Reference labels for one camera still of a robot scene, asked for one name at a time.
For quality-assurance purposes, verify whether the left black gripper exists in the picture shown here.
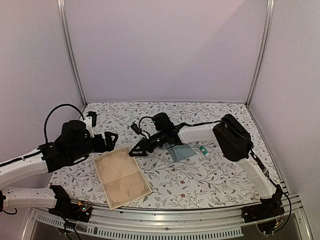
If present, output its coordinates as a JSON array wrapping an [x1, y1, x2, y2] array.
[[69, 131, 119, 163]]

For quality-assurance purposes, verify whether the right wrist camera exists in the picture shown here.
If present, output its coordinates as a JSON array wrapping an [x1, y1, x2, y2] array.
[[130, 122, 142, 135]]

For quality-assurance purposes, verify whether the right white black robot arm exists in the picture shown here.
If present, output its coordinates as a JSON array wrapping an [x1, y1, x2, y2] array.
[[129, 112, 283, 218]]

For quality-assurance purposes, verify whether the left black camera cable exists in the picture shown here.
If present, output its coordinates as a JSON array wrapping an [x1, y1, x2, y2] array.
[[43, 103, 86, 151]]

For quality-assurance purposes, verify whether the beige letter paper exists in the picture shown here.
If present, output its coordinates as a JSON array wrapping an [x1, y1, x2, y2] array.
[[93, 145, 152, 210]]

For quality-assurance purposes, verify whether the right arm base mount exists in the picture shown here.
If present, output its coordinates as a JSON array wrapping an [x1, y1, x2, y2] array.
[[241, 203, 285, 223]]

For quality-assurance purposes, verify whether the green white glue stick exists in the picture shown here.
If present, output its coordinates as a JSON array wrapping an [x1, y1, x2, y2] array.
[[199, 145, 209, 157]]

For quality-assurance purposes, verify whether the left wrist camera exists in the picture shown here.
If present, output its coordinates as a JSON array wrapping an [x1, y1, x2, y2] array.
[[87, 111, 97, 128]]

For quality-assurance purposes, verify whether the aluminium frame post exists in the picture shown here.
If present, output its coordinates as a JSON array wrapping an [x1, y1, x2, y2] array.
[[245, 0, 275, 108], [56, 0, 88, 107]]

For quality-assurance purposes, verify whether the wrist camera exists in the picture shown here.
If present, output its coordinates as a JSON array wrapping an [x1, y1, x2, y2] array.
[[130, 122, 142, 135], [87, 111, 97, 128]]

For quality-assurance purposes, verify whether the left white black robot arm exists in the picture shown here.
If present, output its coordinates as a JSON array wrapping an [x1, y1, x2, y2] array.
[[0, 118, 119, 218]]

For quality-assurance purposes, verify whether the teal blue envelope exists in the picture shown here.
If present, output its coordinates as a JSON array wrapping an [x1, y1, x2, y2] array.
[[167, 144, 196, 163]]

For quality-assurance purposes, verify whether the black camera cable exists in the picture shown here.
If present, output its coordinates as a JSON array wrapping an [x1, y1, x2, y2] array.
[[43, 103, 86, 151], [138, 115, 157, 136]]

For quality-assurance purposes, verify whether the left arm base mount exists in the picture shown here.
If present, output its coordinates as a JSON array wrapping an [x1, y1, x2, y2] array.
[[48, 201, 92, 223]]

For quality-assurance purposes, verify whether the right black camera cable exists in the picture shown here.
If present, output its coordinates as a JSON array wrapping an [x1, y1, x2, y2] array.
[[138, 115, 157, 136]]

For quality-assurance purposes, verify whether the floral patterned table mat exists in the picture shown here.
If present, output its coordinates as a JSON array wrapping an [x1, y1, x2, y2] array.
[[49, 102, 281, 209]]

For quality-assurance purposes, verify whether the right aluminium frame post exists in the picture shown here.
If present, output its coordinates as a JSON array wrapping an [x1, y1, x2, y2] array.
[[245, 0, 275, 108]]

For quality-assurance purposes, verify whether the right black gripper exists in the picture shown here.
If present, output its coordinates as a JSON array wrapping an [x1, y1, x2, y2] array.
[[129, 130, 167, 157]]

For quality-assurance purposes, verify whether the front aluminium rail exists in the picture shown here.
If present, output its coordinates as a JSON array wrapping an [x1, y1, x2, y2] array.
[[22, 194, 316, 240]]

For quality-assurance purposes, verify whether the left aluminium frame post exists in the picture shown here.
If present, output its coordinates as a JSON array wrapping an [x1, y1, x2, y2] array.
[[56, 0, 88, 107]]

